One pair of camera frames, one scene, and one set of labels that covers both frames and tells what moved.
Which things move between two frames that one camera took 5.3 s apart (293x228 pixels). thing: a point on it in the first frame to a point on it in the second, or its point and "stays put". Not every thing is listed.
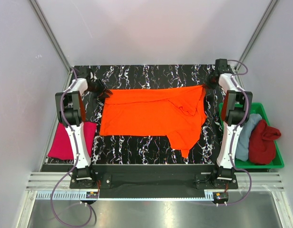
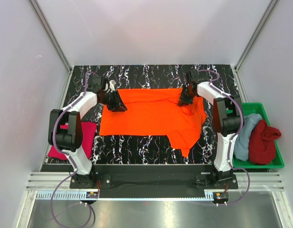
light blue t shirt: [242, 151] stays put
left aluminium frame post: [52, 33] stays put
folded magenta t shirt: [62, 147] stays put
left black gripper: [102, 86] to [118, 105]
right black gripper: [208, 84] to [182, 101]
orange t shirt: [178, 112] stays put
